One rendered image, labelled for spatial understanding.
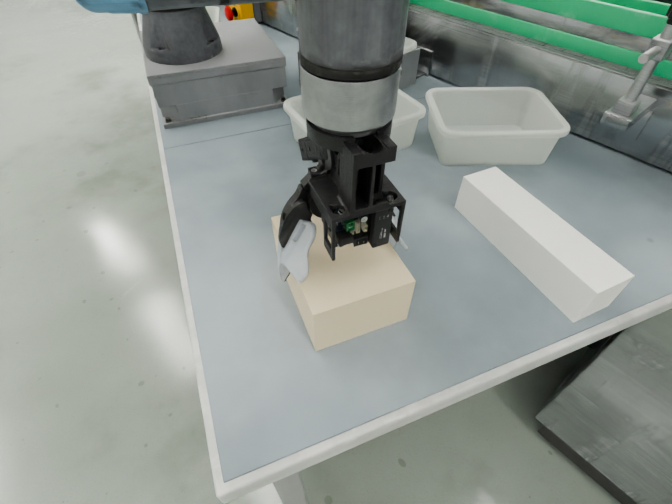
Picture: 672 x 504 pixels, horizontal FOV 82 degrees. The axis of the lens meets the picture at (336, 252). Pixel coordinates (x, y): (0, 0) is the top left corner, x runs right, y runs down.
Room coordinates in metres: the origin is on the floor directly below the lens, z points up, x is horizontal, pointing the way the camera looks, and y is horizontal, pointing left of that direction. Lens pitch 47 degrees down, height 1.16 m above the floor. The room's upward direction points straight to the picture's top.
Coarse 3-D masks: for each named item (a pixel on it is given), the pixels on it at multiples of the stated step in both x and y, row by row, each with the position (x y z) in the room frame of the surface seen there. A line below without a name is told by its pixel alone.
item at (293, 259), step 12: (300, 228) 0.29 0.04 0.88; (312, 228) 0.28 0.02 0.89; (288, 240) 0.29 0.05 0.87; (300, 240) 0.28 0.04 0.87; (312, 240) 0.27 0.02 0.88; (288, 252) 0.28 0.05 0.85; (300, 252) 0.27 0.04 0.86; (288, 264) 0.27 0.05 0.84; (300, 264) 0.26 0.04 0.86; (300, 276) 0.25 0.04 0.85
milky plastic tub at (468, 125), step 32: (448, 96) 0.74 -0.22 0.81; (480, 96) 0.74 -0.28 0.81; (512, 96) 0.74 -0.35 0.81; (544, 96) 0.71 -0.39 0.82; (448, 128) 0.72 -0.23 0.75; (480, 128) 0.72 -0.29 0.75; (512, 128) 0.72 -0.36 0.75; (544, 128) 0.65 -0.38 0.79; (448, 160) 0.59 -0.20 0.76; (480, 160) 0.59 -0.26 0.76; (512, 160) 0.59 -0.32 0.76; (544, 160) 0.59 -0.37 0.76
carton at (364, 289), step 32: (320, 224) 0.36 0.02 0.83; (320, 256) 0.30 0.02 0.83; (352, 256) 0.30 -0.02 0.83; (384, 256) 0.30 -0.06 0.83; (320, 288) 0.26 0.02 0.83; (352, 288) 0.26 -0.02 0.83; (384, 288) 0.26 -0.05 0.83; (320, 320) 0.22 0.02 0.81; (352, 320) 0.24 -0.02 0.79; (384, 320) 0.25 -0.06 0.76
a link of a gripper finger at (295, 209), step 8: (296, 192) 0.30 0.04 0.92; (304, 192) 0.30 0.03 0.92; (288, 200) 0.30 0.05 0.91; (296, 200) 0.30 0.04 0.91; (304, 200) 0.30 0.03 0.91; (288, 208) 0.30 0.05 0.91; (296, 208) 0.29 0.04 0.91; (304, 208) 0.29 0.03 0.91; (288, 216) 0.29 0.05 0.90; (296, 216) 0.29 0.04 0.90; (304, 216) 0.29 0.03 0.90; (280, 224) 0.30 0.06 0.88; (288, 224) 0.29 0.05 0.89; (296, 224) 0.29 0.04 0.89; (280, 232) 0.29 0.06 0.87; (288, 232) 0.29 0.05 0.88; (280, 240) 0.29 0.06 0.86
